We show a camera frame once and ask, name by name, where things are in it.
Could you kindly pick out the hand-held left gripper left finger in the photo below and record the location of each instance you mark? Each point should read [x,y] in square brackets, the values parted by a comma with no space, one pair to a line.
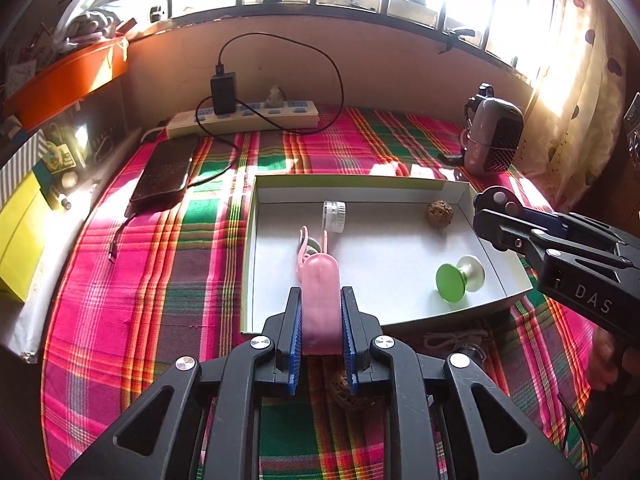
[295,345]

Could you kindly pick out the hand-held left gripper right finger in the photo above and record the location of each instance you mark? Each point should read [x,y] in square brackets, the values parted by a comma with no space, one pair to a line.
[348,345]

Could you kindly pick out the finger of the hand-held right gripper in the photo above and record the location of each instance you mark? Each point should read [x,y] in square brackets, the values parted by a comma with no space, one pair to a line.
[505,232]
[542,219]

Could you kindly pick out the black round disc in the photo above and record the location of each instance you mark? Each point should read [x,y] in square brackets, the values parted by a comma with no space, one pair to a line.
[492,199]

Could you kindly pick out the large brown walnut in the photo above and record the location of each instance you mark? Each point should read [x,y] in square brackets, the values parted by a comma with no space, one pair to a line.
[342,392]

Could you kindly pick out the small brown walnut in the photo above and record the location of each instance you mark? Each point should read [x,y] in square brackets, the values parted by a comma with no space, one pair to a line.
[440,211]

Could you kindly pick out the green and white suction knob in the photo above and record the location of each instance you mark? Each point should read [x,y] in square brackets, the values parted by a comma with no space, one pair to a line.
[452,282]

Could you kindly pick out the green and white cardboard box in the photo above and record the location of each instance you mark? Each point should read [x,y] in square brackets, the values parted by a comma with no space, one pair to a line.
[390,260]

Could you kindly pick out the person's right hand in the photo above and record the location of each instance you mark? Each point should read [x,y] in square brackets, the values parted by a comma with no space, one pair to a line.
[604,360]

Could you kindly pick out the grey portable heater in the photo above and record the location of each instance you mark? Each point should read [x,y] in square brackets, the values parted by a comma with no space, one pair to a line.
[492,135]

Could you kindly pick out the spotted cream curtain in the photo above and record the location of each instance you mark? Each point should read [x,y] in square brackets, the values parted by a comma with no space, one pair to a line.
[580,110]

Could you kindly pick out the black battery charger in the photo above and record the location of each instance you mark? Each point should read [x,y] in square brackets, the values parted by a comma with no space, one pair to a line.
[472,351]

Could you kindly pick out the pink green plaid cloth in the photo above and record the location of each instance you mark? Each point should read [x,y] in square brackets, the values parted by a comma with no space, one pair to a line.
[150,285]

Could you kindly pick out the black window latch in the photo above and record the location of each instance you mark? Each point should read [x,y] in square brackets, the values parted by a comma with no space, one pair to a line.
[452,39]

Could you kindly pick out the black phone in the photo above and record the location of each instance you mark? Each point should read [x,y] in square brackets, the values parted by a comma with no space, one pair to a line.
[165,170]

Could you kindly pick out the white power strip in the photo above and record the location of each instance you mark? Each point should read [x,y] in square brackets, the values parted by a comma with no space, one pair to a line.
[250,120]

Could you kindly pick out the white plug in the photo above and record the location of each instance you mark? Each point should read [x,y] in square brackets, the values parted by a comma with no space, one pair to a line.
[274,100]

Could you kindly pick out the black power adapter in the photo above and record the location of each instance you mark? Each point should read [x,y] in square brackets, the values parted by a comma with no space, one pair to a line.
[223,92]

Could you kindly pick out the teal box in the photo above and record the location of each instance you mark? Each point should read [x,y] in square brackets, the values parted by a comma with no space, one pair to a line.
[47,185]

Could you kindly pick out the yellow box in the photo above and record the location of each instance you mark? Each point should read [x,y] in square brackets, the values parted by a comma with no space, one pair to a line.
[17,245]

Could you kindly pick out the small green picture card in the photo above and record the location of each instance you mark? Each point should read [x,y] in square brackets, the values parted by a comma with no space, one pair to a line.
[57,156]

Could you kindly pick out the striped box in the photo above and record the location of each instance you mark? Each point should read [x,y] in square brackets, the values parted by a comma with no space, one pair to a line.
[20,165]

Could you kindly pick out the orange plastic tray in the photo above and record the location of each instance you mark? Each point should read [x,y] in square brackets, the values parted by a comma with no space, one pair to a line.
[65,80]

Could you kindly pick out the white plastic bag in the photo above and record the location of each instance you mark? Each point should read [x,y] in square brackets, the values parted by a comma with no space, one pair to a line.
[85,15]

